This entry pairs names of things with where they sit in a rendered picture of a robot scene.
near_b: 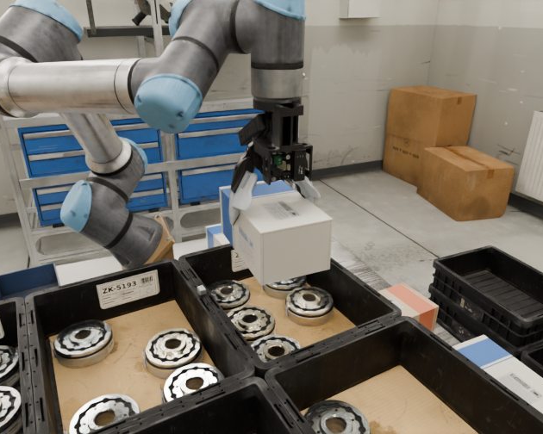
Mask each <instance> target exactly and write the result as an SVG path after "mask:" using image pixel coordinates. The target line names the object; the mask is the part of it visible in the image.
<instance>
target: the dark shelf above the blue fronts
mask: <svg viewBox="0 0 543 434"><path fill-rule="evenodd" d="M83 28H84V34H85V35H86V36H87V37H88V38H91V37H116V36H146V37H149V38H153V25H140V26H96V32H97V34H91V27H83ZM161 29H162V35H170V30H169V25H161Z"/></svg>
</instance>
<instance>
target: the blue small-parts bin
mask: <svg viewBox="0 0 543 434"><path fill-rule="evenodd" d="M58 286H61V285H60V281H59V276H58V272H57V270H56V266H55V262H53V263H46V264H43V265H39V266H35V267H32V268H27V269H24V270H18V271H14V272H10V273H6V274H2V275H0V301H3V300H7V299H10V298H14V297H22V298H23V299H24V300H25V298H26V297H27V296H28V295H30V294H32V293H34V292H38V291H41V290H44V289H48V288H54V287H58Z"/></svg>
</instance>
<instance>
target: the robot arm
mask: <svg viewBox="0 0 543 434"><path fill-rule="evenodd" d="M171 14H172V16H171V17H170V18H169V30H170V35H171V37H172V40H171V41H170V43H169V44H168V46H167V48H166V49H165V51H164V52H163V53H162V55H161V56H160V57H158V58H145V59H143V58H139V59H103V60H85V61H84V59H83V57H82V56H81V54H80V52H79V50H78V48H77V44H78V43H79V42H80V41H81V38H82V36H83V31H82V28H81V27H80V25H79V23H78V21H77V20H76V18H75V17H74V16H73V15H72V14H71V13H70V12H69V11H68V10H67V9H65V8H64V7H63V6H61V5H59V4H58V3H56V2H54V0H17V1H16V2H15V3H12V4H11V5H10V6H9V9H8V10H7V11H6V12H5V13H4V14H3V15H2V17H1V18H0V115H4V116H7V117H12V118H32V117H35V116H37V115H38V114H40V113H41V112H43V113H59V115H60V116H61V118H62V119H63V121H64V122H65V124H66V125H67V126H68V127H69V129H70V130H71V132H72V133H73V135H74V136H75V138H76V139H77V141H78V143H79V144H80V145H81V146H82V147H83V149H84V151H85V152H86V155H85V162H86V164H87V166H88V167H89V168H90V170H91V173H90V175H89V176H88V177H87V179H86V180H80V181H78V182H76V183H75V184H74V186H73V187H72V190H70V191H69V193H68V195H67V196H66V198H65V200H64V203H63V205H62V208H61V211H60V218H61V220H62V222H63V223H64V224H65V225H67V226H69V227H70V228H71V229H72V230H73V231H74V232H76V233H80V234H82V235H83V236H85V237H86V238H87V239H90V240H91V241H93V242H95V243H97V244H98V245H100V246H102V247H103V248H105V249H107V250H108V251H109V252H110V253H111V254H112V255H113V256H114V258H115V259H116V260H117V261H118V262H119V264H120V265H121V266H122V267H124V268H126V269H130V268H133V267H137V266H141V265H143V264H144V263H145V262H146V261H147V260H148V259H149V258H150V257H151V256H152V255H153V253H154V252H155V250H156V249H157V247H158V245H159V242H160V240H161V238H162V234H163V226H162V225H161V224H160V223H159V222H158V221H156V220H154V219H151V218H147V217H145V216H141V215H138V214H134V213H132V212H131V211H129V210H128V209H126V208H125V206H126V204H127V203H128V200H129V198H130V196H131V195H132V194H133V192H134V190H135V188H136V186H137V184H138V183H139V181H140V180H141V179H142V177H143V176H144V174H145V171H146V168H147V155H146V154H145V153H144V151H143V150H142V149H141V148H140V147H138V146H137V144H135V143H134V142H133V141H132V140H130V139H126V138H123V137H119V136H118V135H117V134H116V132H115V129H114V128H113V127H112V125H111V123H110V121H109V119H108V117H107V115H106V114H120V115H138V116H139V117H140V118H141V119H142V120H143V121H144V122H145V123H146V124H147V125H148V126H150V127H152V128H154V129H156V130H159V129H160V130H162V131H163V132H164V133H181V132H183V131H184V130H185V129H186V128H187V127H188V126H189V125H190V122H191V121H192V120H193V118H194V117H195V115H196V114H197V113H198V112H199V110H200V108H201V107H202V104H203V99H204V97H205V96H206V95H207V93H208V91H209V88H210V86H211V84H212V83H213V82H214V80H215V78H216V76H217V74H218V72H219V70H220V69H221V68H222V65H223V63H224V61H225V59H226V58H227V56H228V55H229V54H230V53H238V54H249V53H250V54H251V94H252V95H253V96H254V98H253V108H254V109H257V110H262V111H265V113H264V114H258V115H256V116H255V117H254V118H253V119H252V120H251V121H250V122H248V123H247V124H246V125H245V126H244V127H243V128H242V129H241V130H240V131H239V132H238V135H239V139H240V145H241V146H247V148H246V150H245V152H244V154H243V155H242V156H241V157H240V159H239V160H238V162H237V164H236V166H235V167H234V174H233V178H232V183H231V193H230V199H229V220H230V224H231V225H232V226H233V225H234V223H235V222H236V221H237V219H238V217H239V215H240V210H242V211H247V210H248V209H249V208H250V206H251V204H252V201H253V197H252V191H253V189H254V187H255V186H256V184H257V179H258V175H257V174H255V173H253V171H254V167H255V168H257V169H258V170H259V171H260V173H261V174H262V175H263V181H264V182H265V183H267V184H268V185H271V183H272V182H276V181H279V180H286V179H290V180H291V181H292V182H293V183H294V184H295V185H296V190H297V191H298V192H299V193H300V194H301V196H302V197H303V198H305V199H307V200H309V201H310V202H311V203H313V204H314V202H315V198H318V199H319V198H320V194H319V193H318V191H317V190H316V189H315V188H314V187H313V186H312V182H311V180H310V179H311V177H312V157H313V146H312V145H311V144H310V143H308V142H306V141H304V140H302V139H299V138H298V121H299V115H303V105H302V98H301V97H300V96H301V95H302V94H303V80H304V78H305V74H304V73H303V59H304V33H305V20H306V17H307V16H306V15H305V0H177V1H176V2H175V3H174V4H173V6H172V9H171ZM249 148H250V149H249ZM306 153H308V154H309V170H308V161H307V159H306ZM314 197H315V198H314Z"/></svg>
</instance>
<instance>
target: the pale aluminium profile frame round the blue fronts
mask: <svg viewBox="0 0 543 434"><path fill-rule="evenodd" d="M128 1H129V2H130V3H131V4H132V5H133V6H134V17H135V16H136V15H137V14H138V13H139V12H140V7H139V5H138V0H128ZM147 1H148V3H149V4H150V6H151V15H152V24H153V39H154V48H155V56H156V58H158V57H160V56H161V55H162V53H163V52H164V48H163V38H162V29H161V20H160V11H159V5H160V2H161V1H162V0H147ZM137 42H138V50H139V57H140V58H143V59H145V58H146V50H145V42H144V36H137ZM0 124H1V128H2V129H0V146H1V149H2V152H3V158H4V162H5V165H6V168H7V172H8V175H9V181H10V184H11V188H12V191H13V195H14V198H15V201H16V207H17V211H18V214H19V217H20V221H21V224H22V230H23V233H24V237H25V240H26V244H27V247H28V253H29V256H30V260H31V264H32V267H35V266H39V265H41V263H46V262H51V261H56V260H60V259H65V258H70V257H79V256H83V255H89V254H93V253H98V252H103V251H107V249H105V248H103V247H102V246H100V245H88V246H83V247H78V248H73V249H68V250H63V251H54V252H49V253H45V252H42V251H41V237H44V236H49V235H54V234H60V233H70V232H74V231H73V230H72V229H71V228H70V227H69V226H67V225H65V224H64V223H59V224H53V225H52V226H47V227H44V226H41V224H40V220H39V215H38V212H37V208H36V205H35V201H34V195H33V191H32V188H39V187H46V186H54V185H60V184H67V183H76V182H78V181H80V180H86V179H87V177H88V176H89V175H90V173H91V170H90V171H83V172H76V173H68V174H61V175H54V176H47V177H33V178H29V176H28V170H27V166H26V163H25V158H24V155H23V151H22V145H21V141H20V138H19V134H18V131H17V128H19V127H15V131H16V137H17V141H18V144H16V145H11V144H10V142H9V136H8V133H7V129H6V128H5V127H4V124H3V115H0ZM173 134H174V133H164V132H163V131H160V136H164V140H165V155H166V162H162V163H154V164H147V168H146V171H145V174H147V173H154V172H161V171H167V172H168V173H166V174H165V180H168V181H169V188H166V193H167V201H168V207H162V208H152V209H148V210H149V211H145V212H139V213H134V214H138V215H141V216H145V217H147V218H151V219H153V218H154V217H155V216H156V214H159V213H160V214H161V215H162V217H165V219H166V221H167V223H168V225H169V227H170V228H171V229H170V230H169V232H170V234H171V236H172V238H173V239H175V244H176V243H182V237H187V236H191V235H197V234H201V233H206V226H212V225H215V224H220V223H221V222H219V223H214V224H209V225H204V226H195V227H190V228H185V227H182V226H181V225H180V220H181V218H182V217H183V215H184V214H185V213H190V212H196V211H201V210H207V209H212V208H220V200H215V201H206V202H199V201H196V202H191V203H190V204H189V205H183V206H179V205H178V199H179V198H180V194H179V192H178V191H179V186H177V182H176V179H177V178H178V173H177V172H175V170H181V169H188V168H195V167H201V166H208V165H215V164H228V163H234V162H238V160H239V159H240V157H241V156H242V155H243V154H244V152H241V153H234V154H226V155H219V156H212V157H204V158H191V159H184V160H176V161H174V155H173V146H172V135H173ZM17 150H20V152H21V155H22V162H23V165H24V169H25V172H26V176H27V178H26V179H19V176H18V173H17V169H16V163H15V160H14V156H13V152H12V151H17ZM22 189H29V190H30V198H29V203H28V208H26V204H25V201H24V197H23V193H22Z"/></svg>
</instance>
